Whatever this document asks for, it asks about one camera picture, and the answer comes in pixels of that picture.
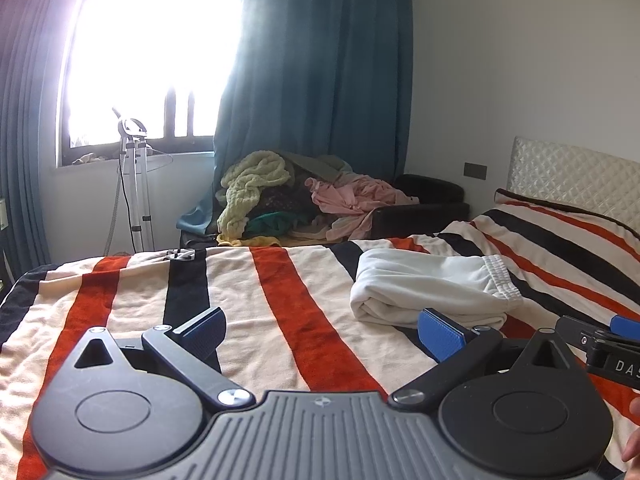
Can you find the dark patterned garment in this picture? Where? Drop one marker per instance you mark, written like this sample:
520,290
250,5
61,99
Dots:
285,202

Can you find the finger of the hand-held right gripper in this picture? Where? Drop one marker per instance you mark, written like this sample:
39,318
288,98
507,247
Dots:
627,327
580,331

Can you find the black armchair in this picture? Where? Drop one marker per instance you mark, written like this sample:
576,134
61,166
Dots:
430,190

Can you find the white quilted headboard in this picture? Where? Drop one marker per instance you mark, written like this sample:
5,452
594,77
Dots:
575,175

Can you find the grey green garment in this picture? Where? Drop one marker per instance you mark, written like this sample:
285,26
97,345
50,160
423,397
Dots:
320,162

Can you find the white pants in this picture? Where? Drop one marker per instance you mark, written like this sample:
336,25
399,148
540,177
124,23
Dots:
425,280

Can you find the dark wall switch panel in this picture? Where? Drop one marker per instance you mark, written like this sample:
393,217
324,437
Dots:
475,170

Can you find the pink garment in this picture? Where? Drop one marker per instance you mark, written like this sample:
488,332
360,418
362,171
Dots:
360,195

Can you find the pale yellow knitted blanket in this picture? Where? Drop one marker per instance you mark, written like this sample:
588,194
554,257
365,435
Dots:
250,180

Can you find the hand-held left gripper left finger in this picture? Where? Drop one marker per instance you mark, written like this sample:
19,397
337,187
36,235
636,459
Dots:
202,332

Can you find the crumpled beige cloth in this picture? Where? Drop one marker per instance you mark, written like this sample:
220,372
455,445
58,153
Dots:
90,158

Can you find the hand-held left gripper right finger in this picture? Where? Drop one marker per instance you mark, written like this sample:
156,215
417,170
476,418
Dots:
442,335

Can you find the person's right hand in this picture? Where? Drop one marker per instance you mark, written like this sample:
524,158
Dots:
634,442

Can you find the white garment steamer stand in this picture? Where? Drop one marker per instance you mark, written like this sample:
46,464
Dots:
131,127

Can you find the striped blanket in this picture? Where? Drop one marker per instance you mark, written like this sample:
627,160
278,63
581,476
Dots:
300,285

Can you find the dark framed window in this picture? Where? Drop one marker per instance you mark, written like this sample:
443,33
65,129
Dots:
150,50

